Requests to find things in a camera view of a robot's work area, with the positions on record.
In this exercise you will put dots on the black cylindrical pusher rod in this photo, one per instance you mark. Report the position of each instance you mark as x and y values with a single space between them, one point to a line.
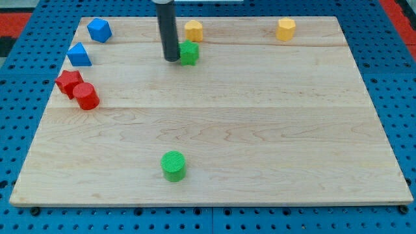
166 16

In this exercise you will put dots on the green star block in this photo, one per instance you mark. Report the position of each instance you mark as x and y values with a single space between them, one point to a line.
189 53

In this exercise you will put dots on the blue triangle block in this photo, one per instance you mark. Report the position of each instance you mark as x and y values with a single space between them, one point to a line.
78 55

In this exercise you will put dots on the red star block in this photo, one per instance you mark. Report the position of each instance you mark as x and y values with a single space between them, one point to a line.
67 81

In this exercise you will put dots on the yellow heart block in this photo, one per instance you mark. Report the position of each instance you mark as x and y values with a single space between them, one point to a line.
194 31

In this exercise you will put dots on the blue cube block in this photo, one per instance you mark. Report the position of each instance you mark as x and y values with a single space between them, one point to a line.
99 30

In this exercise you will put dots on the light wooden board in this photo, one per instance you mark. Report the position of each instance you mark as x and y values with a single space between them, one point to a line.
261 123

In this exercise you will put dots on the red cylinder block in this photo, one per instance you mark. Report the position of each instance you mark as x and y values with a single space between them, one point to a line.
86 96

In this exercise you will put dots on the yellow hexagon block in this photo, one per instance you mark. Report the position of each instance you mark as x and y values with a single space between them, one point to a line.
285 29

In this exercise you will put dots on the green cylinder block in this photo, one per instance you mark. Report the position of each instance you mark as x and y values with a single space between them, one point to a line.
173 164

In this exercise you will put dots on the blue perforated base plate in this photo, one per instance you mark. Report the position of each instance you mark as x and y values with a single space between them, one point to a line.
383 58

